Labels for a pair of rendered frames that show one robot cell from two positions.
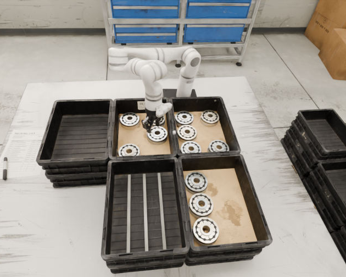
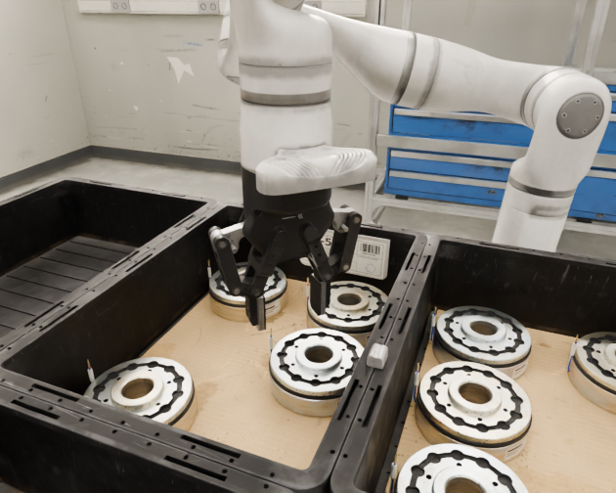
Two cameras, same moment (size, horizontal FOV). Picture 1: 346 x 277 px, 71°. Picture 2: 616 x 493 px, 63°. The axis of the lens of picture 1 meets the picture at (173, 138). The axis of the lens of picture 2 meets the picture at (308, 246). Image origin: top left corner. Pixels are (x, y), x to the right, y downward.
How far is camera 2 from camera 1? 0.77 m
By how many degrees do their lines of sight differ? 33
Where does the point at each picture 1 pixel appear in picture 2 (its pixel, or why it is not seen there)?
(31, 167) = not seen: outside the picture
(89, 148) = not seen: hidden behind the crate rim
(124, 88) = not seen: hidden behind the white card
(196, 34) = (604, 200)
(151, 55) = (385, 41)
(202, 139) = (561, 469)
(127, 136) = (201, 339)
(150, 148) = (252, 418)
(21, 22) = (232, 151)
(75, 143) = (19, 310)
